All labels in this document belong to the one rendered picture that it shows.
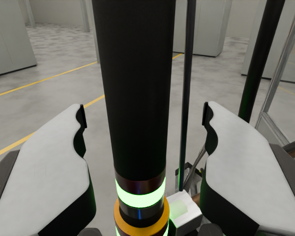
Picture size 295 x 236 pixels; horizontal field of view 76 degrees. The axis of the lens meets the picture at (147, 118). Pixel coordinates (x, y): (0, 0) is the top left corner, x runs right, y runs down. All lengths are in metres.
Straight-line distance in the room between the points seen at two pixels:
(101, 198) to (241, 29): 11.35
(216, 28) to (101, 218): 6.49
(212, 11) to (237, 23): 5.16
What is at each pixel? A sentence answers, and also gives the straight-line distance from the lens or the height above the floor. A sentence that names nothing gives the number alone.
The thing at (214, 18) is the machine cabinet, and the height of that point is 1.24.
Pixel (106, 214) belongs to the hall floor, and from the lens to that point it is 2.04.
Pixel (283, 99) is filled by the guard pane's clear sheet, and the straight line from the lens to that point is 1.48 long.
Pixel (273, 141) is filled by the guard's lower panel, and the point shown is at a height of 0.92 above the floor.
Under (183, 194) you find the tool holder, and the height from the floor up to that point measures 1.55.
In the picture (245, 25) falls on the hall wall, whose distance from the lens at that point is 12.25.
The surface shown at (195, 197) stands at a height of 1.55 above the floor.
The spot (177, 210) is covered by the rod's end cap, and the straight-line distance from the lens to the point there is 0.19.
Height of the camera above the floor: 1.71
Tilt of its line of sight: 32 degrees down
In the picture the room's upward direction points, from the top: straight up
